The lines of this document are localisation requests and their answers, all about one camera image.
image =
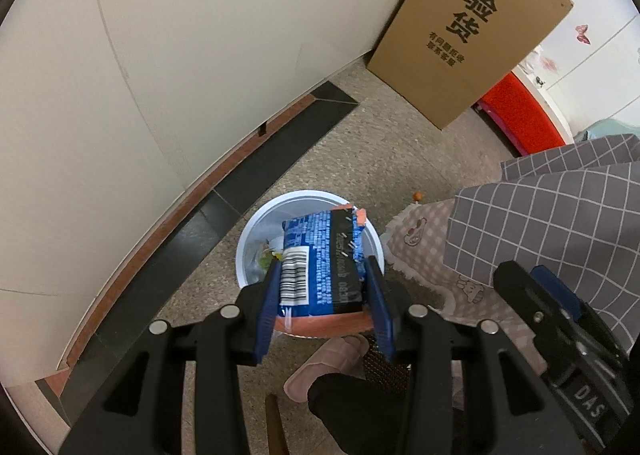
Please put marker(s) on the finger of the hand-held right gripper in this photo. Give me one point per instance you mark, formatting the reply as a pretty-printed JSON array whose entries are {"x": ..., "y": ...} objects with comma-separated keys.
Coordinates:
[
  {"x": 557, "y": 287},
  {"x": 520, "y": 290}
]

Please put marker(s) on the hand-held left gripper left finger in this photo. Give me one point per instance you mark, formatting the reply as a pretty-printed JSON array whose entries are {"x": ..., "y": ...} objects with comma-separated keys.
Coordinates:
[{"x": 265, "y": 305}]

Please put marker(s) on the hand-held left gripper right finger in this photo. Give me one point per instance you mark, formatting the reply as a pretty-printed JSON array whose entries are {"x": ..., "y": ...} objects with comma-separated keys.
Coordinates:
[{"x": 382, "y": 305}]

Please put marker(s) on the green wrapper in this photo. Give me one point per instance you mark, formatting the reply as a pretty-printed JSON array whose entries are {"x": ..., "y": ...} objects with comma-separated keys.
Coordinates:
[{"x": 267, "y": 257}]

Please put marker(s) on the blue snack packet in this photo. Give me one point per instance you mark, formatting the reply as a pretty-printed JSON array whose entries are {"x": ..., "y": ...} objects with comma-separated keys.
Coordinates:
[{"x": 320, "y": 260}]

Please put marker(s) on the pale blue plastic bin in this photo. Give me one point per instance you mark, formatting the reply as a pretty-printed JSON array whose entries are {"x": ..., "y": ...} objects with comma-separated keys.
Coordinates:
[{"x": 260, "y": 225}]

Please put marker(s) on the black mesh panel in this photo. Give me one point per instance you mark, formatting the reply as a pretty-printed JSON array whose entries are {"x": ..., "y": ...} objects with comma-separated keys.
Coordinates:
[{"x": 385, "y": 377}]

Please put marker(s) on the grey checked tablecloth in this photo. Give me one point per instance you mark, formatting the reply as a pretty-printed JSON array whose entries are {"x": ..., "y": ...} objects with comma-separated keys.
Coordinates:
[{"x": 550, "y": 215}]

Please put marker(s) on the pink printed table skirt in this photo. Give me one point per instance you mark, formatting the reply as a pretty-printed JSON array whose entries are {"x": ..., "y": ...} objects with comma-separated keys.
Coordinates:
[{"x": 425, "y": 235}]

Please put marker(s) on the pink slipper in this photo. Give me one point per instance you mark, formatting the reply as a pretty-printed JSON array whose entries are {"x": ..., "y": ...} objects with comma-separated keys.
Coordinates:
[{"x": 320, "y": 370}]

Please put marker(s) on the person's black trouser leg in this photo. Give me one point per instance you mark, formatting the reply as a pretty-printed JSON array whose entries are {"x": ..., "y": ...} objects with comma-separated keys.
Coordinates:
[{"x": 360, "y": 415}]

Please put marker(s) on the brown wooden bar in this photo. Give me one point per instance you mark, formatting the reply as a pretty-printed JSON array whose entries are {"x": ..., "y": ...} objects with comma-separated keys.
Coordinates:
[{"x": 276, "y": 427}]

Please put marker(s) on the large cardboard box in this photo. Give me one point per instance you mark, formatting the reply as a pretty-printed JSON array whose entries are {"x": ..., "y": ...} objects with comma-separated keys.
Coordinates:
[{"x": 450, "y": 60}]

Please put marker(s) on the pink butterfly sticker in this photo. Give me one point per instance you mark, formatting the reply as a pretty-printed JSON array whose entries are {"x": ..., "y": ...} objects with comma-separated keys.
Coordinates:
[{"x": 582, "y": 32}]

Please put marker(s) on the white floor cabinet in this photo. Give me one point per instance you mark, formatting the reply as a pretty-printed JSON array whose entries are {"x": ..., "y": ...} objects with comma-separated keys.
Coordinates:
[{"x": 175, "y": 60}]

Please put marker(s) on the pale green wardrobe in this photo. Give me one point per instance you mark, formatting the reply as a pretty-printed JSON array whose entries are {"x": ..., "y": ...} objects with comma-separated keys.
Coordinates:
[{"x": 600, "y": 10}]

